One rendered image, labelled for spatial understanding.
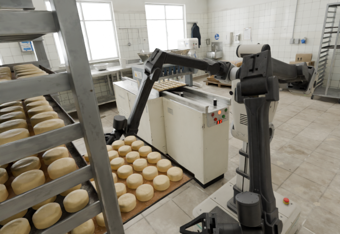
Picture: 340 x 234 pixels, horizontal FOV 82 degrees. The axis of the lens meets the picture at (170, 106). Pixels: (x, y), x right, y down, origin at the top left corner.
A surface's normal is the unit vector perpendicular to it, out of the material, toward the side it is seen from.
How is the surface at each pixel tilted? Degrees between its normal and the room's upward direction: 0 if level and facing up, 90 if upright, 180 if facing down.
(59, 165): 0
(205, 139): 90
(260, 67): 54
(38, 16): 90
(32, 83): 90
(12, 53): 90
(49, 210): 0
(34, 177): 0
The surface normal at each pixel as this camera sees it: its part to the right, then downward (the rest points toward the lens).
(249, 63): -0.70, -0.34
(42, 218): -0.07, -0.94
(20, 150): 0.62, 0.22
